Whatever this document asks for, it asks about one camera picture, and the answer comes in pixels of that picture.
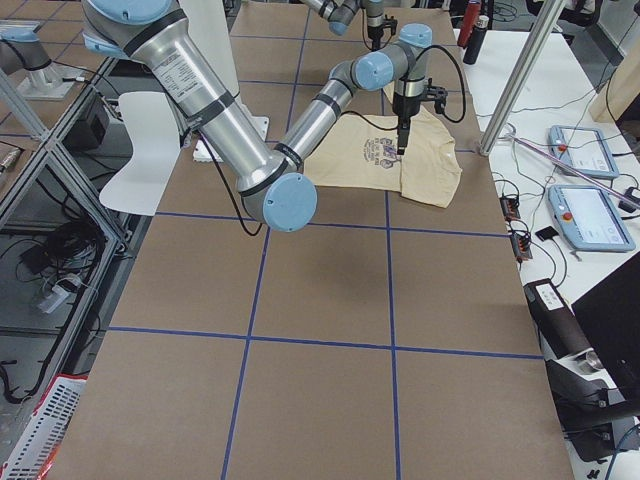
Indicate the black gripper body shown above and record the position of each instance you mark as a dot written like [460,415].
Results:
[403,106]
[374,25]

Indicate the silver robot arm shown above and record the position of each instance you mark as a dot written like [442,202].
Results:
[340,15]
[270,182]

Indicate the aluminium frame post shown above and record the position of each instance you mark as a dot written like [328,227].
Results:
[536,40]

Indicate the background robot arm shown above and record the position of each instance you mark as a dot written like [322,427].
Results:
[21,49]

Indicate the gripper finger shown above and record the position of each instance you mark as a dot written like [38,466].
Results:
[402,140]

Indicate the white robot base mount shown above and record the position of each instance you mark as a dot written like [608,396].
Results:
[209,151]

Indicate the white plastic chair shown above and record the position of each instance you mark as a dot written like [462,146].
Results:
[139,185]

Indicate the black bottle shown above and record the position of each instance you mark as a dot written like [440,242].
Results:
[476,40]

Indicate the orange circuit board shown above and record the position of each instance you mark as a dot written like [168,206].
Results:
[521,246]
[510,208]

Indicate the white plastic basket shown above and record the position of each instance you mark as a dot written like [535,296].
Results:
[35,451]

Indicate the lower teach pendant tablet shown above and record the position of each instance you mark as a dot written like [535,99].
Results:
[588,220]

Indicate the black monitor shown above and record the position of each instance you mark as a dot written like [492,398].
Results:
[608,315]

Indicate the orange circuit board upper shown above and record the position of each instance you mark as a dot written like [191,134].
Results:
[510,208]

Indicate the white power strip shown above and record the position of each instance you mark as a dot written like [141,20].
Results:
[57,296]

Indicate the beige long sleeve shirt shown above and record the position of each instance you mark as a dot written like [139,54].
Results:
[361,153]

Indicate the teach pendant tablet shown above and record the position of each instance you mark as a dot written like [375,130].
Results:
[583,148]
[588,220]

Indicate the pink metal rod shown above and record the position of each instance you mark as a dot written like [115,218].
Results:
[609,190]

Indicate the orange circuit board lower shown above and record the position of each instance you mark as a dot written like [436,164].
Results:
[521,246]

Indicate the upper teach pendant tablet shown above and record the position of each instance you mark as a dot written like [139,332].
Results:
[583,148]

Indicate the red bottle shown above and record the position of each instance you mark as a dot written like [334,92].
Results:
[471,14]

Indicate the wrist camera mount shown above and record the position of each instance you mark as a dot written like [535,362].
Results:
[437,95]

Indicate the black device with label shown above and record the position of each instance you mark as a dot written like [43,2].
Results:
[593,413]

